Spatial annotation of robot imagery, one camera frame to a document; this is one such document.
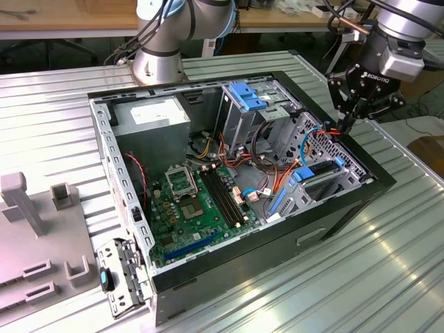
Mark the long orange wire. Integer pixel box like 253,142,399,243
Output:
272,159,301,195

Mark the blue carrier with tabs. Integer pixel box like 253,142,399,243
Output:
228,82,270,112

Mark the black open PC case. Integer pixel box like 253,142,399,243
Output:
86,70,398,327

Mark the blue expansion slot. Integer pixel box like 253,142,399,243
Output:
162,231,220,262

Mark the perforated metal disk bay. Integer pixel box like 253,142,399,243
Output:
266,110,377,223

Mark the grey parts rack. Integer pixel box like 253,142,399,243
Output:
0,171,100,313

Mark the black latch with blue tab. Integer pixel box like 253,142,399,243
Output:
99,266,116,293

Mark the metal socket cover frame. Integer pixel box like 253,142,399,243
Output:
164,165,199,201

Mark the red black twisted wire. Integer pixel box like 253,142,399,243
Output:
123,152,150,209

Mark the small white box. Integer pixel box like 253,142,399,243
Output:
311,5,334,18

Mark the black RAM slot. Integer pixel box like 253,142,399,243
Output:
202,169,237,228
210,166,246,225

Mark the light wooden desk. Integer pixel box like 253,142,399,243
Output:
0,0,382,41

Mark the orange black wire bundle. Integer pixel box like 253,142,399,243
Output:
213,148,278,174

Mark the metal slot cover bracket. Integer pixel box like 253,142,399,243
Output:
96,237,153,320

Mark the green motherboard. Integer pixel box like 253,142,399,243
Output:
147,162,264,268

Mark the CPU socket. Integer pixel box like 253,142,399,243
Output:
178,196,205,221

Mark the grey metal drive cage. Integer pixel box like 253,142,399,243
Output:
216,78,302,157

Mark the grey power supply box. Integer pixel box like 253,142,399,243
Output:
110,96,192,181

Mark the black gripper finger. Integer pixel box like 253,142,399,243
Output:
346,85,407,135
327,65,359,135

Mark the pale blue wire with connector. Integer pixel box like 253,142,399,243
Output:
241,187,266,203

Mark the blue data wire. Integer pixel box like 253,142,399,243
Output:
298,126,329,167

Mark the red orange power wire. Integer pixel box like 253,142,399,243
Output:
314,121,344,138

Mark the hard disk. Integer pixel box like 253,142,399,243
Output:
268,156,348,218

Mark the brown cardboard box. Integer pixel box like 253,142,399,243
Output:
407,135,444,174
398,65,444,100

